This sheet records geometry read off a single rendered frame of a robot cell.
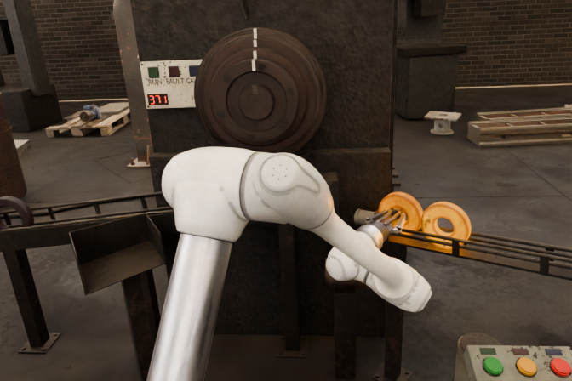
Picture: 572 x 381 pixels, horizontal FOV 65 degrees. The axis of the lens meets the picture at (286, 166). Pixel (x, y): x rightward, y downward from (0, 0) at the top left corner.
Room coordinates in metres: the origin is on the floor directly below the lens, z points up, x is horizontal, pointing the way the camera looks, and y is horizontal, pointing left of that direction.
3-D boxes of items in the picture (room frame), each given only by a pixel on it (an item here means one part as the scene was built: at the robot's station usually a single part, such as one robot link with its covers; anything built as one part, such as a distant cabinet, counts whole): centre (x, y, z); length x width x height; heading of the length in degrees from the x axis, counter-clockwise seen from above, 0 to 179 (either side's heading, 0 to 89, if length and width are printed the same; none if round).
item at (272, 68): (1.51, 0.09, 1.11); 0.28 x 0.06 x 0.28; 85
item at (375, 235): (1.21, -0.24, 0.73); 0.09 x 0.06 x 0.09; 50
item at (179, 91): (1.74, 0.41, 1.15); 0.26 x 0.02 x 0.18; 85
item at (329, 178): (1.60, -0.16, 0.68); 0.11 x 0.08 x 0.24; 175
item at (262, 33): (1.60, 0.08, 1.11); 0.47 x 0.06 x 0.47; 85
